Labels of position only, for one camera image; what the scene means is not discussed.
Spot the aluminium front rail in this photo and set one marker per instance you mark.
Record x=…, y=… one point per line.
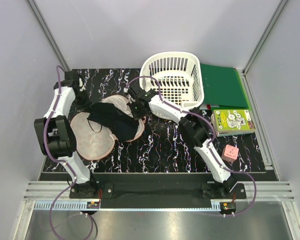
x=55, y=195

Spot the pink mesh bra laundry bag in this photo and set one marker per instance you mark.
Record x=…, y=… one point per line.
x=95, y=141

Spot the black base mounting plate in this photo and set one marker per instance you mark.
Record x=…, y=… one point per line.
x=158, y=191

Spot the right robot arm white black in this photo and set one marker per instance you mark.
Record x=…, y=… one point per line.
x=194, y=130

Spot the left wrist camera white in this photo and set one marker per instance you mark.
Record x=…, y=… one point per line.
x=82, y=86

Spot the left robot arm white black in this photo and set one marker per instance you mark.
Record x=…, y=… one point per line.
x=56, y=137

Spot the green illustrated book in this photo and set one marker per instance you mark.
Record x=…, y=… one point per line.
x=228, y=122

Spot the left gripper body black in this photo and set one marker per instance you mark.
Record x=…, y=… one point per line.
x=82, y=98

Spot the green folder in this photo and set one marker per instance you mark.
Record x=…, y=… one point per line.
x=223, y=88

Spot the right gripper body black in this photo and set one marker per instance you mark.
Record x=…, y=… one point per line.
x=137, y=112

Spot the black bra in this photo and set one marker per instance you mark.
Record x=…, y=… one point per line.
x=123, y=126

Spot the white plastic laundry basket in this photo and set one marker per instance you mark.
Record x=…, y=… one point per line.
x=177, y=76

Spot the pink cube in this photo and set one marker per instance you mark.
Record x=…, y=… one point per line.
x=230, y=153

